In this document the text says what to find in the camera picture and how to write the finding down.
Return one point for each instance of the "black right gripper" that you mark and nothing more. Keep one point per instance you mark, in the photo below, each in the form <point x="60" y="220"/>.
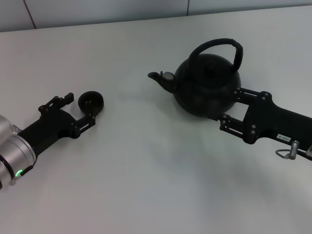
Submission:
<point x="270" y="119"/>

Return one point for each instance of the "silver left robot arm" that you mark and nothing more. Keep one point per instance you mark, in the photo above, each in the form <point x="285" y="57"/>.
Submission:
<point x="14" y="151"/>

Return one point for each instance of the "small black teacup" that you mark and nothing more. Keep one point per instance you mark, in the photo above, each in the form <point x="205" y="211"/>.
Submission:
<point x="93" y="98"/>

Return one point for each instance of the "silver cylindrical connector plug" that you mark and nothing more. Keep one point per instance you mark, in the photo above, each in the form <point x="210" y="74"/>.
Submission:
<point x="293" y="150"/>

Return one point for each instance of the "black round teapot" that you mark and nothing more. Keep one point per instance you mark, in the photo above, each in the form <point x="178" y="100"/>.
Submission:
<point x="207" y="97"/>

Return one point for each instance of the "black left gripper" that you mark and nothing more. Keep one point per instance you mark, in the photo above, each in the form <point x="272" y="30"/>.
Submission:
<point x="53" y="124"/>

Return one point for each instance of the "black teapot lid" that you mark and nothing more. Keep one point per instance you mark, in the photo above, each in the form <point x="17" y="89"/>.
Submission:
<point x="210" y="71"/>

